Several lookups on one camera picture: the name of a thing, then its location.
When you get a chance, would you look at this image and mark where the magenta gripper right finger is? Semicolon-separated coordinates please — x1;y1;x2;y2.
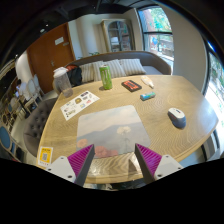
135;144;182;184

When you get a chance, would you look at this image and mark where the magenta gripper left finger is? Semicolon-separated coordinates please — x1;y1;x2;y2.
46;145;95;186

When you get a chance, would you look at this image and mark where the painted landscape mouse pad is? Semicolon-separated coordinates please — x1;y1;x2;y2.
76;105;150;158

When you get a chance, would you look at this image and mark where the white grey computer mouse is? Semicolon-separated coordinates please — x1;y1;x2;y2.
168;108;186;129

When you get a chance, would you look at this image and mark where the yellow QR code card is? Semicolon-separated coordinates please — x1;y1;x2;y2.
38;147;53;167

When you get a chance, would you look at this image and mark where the teal eraser block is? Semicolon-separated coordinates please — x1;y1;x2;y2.
140;92;156;101

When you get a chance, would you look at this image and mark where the white sticker sheet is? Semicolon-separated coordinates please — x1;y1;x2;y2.
61;91;99;121

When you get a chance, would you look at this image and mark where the grey tufted chair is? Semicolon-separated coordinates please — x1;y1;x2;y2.
23;98;56;157

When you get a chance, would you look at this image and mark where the blue padded chair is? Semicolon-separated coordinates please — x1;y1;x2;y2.
0;126;12;151

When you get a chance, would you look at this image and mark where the black red small box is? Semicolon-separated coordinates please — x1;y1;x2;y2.
121;80;141;92

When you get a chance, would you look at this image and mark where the clear plastic wrapped packet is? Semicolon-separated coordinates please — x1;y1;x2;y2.
141;75;154;88

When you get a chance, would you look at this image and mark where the black backpack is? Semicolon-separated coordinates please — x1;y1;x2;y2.
67;65;82;87

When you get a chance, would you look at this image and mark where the striped cushion left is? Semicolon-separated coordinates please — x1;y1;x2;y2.
80;63;94;83

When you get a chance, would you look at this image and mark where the striped cushion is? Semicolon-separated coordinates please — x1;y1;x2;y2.
80;63;94;83
92;59;126;81
120;59;146;76

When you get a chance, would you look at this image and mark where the green drink can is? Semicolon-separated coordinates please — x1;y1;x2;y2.
99;65;112;90

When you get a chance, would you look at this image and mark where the grey curved sofa bench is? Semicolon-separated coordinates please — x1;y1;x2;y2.
66;51;172;83

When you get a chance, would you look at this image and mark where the striped cushion right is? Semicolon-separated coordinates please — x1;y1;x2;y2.
120;59;146;76

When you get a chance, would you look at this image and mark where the striped cushion middle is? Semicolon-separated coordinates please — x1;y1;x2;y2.
92;59;126;81

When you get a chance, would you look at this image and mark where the brown wooden door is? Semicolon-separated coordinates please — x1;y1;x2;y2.
27;23;75;93

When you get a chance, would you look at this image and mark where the glass door display cabinet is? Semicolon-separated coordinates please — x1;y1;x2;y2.
101;19;135;52

